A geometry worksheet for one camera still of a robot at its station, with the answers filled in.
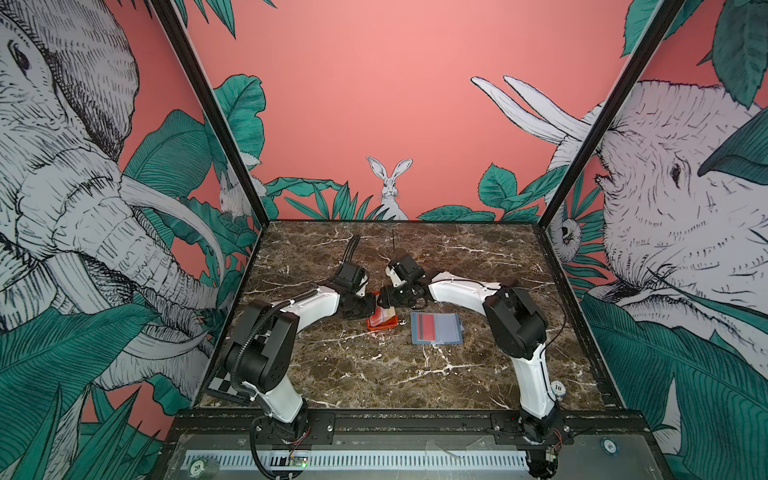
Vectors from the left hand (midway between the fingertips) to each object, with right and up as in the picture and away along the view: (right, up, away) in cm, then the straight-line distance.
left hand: (377, 305), depth 92 cm
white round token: (+51, -21, -10) cm, 56 cm away
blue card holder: (+18, -7, -1) cm, 20 cm away
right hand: (+1, +2, +2) cm, 3 cm away
